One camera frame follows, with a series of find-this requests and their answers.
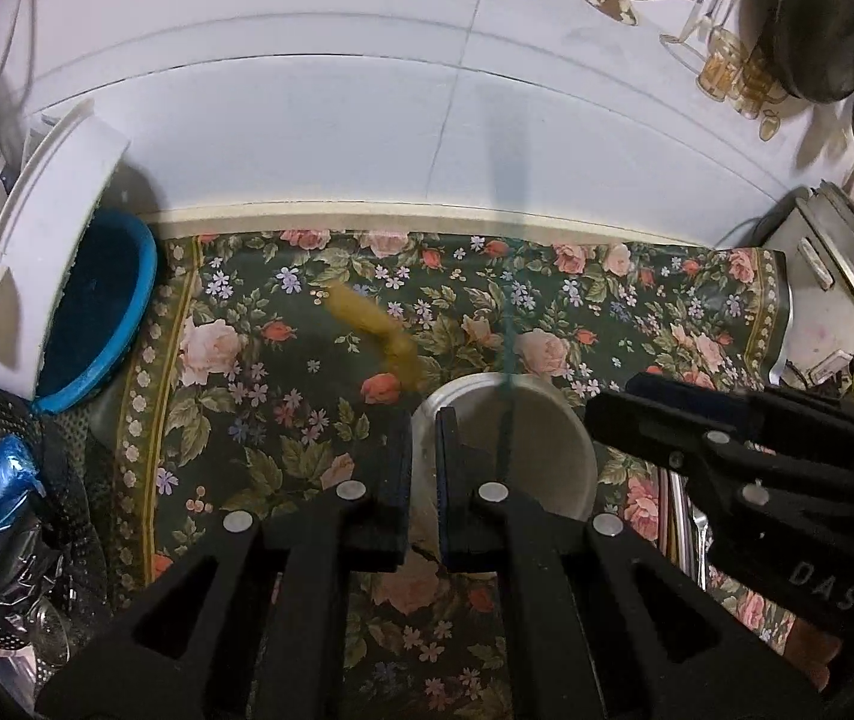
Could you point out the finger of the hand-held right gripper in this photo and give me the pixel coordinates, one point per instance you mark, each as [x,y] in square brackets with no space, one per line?
[637,427]
[689,394]

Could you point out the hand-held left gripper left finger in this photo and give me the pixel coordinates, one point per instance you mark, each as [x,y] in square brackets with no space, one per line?
[398,465]

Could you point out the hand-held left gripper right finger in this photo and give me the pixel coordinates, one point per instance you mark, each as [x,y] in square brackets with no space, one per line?
[445,480]

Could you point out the white cup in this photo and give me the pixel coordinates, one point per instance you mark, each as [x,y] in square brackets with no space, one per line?
[547,450]

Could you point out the teal chopstick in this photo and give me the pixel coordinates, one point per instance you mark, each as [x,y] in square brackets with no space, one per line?
[506,405]

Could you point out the yellow wooden stick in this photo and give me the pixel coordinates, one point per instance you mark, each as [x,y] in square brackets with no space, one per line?
[382,330]

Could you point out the metal cutlery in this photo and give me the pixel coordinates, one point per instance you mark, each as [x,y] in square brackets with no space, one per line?
[686,532]

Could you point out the floral tablecloth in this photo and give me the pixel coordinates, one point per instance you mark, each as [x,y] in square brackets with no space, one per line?
[269,390]

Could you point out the white rice cooker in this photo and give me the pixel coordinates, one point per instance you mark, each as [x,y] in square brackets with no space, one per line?
[832,277]

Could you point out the blue plastic basin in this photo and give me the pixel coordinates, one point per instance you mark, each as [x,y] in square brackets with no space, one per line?
[108,300]

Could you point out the blue plastic bag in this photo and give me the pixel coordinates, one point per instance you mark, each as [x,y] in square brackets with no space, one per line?
[0,487]

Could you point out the white plastic tub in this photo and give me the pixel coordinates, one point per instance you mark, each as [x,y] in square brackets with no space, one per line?
[52,240]

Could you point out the glass rack wall sticker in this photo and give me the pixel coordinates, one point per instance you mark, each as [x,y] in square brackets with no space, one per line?
[727,60]

